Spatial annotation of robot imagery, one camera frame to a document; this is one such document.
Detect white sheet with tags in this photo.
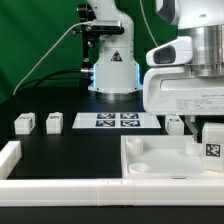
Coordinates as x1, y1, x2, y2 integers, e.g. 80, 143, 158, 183
72, 112, 161, 129

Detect white left wall block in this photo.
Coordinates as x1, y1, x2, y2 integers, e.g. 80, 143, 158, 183
0, 141, 22, 180

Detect black cable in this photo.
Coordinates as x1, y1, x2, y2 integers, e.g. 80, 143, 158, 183
14, 69, 88, 94

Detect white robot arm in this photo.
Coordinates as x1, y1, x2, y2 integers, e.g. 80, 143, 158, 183
87, 0, 224, 132

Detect white cable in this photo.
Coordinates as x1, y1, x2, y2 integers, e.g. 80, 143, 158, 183
12, 0, 161, 96

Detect white front wall rail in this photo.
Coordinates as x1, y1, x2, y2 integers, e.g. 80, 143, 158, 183
0, 179, 224, 207

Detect white square tabletop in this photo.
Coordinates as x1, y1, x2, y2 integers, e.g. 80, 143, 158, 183
121, 135, 224, 179

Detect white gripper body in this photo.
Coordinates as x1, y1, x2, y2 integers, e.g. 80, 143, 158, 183
143, 66, 224, 116

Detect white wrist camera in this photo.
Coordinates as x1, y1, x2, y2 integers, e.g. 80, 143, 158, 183
146, 36, 193, 67

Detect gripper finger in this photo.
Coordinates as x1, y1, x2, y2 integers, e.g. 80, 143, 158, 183
185, 115, 199, 142

